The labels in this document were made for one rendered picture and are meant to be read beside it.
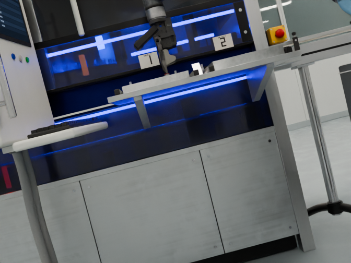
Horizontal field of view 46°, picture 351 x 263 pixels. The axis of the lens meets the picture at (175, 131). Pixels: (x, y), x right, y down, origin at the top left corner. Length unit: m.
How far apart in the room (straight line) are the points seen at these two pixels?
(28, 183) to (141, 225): 0.54
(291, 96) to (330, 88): 0.63
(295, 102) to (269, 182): 4.93
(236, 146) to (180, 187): 0.31
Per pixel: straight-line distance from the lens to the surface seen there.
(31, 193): 1.71
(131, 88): 1.59
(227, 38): 1.90
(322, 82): 6.99
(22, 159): 1.69
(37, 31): 1.95
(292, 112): 6.81
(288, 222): 2.01
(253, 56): 1.53
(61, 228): 1.96
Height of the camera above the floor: 0.79
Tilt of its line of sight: 3 degrees down
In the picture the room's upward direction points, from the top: 14 degrees counter-clockwise
